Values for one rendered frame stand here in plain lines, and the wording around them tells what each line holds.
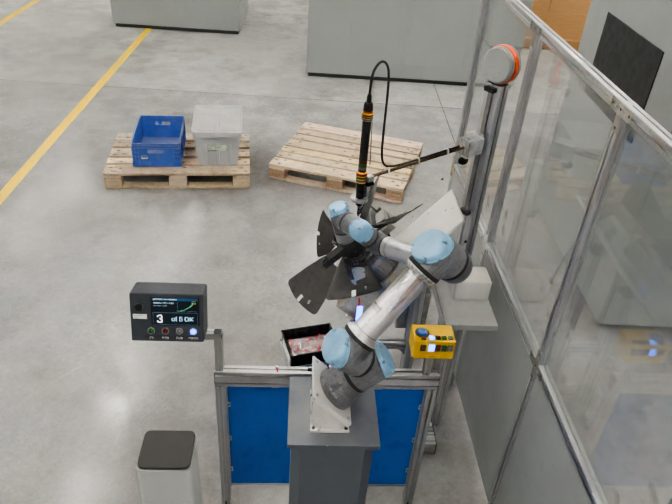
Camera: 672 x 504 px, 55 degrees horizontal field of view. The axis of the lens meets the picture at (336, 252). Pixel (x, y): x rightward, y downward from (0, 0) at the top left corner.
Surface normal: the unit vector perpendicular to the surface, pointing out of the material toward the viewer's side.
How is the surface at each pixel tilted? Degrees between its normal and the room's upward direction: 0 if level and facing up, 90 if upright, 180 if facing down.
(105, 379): 0
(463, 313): 0
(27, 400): 0
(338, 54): 90
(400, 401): 90
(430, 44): 90
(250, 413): 90
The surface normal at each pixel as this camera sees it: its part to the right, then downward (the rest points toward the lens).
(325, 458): 0.04, 0.57
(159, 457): 0.07, -0.82
